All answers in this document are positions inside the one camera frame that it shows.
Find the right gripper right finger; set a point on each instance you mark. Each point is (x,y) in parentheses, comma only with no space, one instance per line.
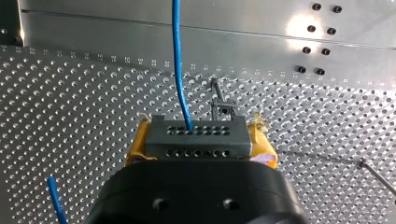
(261,146)

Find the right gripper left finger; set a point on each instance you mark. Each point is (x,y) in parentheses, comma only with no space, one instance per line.
(138,146)

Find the metal post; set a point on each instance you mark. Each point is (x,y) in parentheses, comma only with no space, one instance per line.
(221,104)
(378,178)

